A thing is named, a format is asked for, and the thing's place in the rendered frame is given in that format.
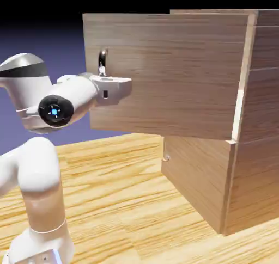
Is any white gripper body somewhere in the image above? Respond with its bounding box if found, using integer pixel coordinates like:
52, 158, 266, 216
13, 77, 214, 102
89, 74, 133, 106

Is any curved metal door handle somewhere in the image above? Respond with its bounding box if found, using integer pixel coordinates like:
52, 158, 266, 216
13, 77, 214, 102
98, 48, 109, 69

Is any large wood cabinet door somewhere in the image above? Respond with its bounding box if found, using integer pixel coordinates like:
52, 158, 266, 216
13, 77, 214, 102
82, 13, 255, 142

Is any small wood cabinet door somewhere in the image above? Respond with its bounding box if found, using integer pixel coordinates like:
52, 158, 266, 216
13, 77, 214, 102
161, 134, 238, 236

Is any light wood cabinet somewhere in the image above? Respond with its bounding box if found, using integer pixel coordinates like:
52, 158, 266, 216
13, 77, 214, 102
161, 8, 279, 237

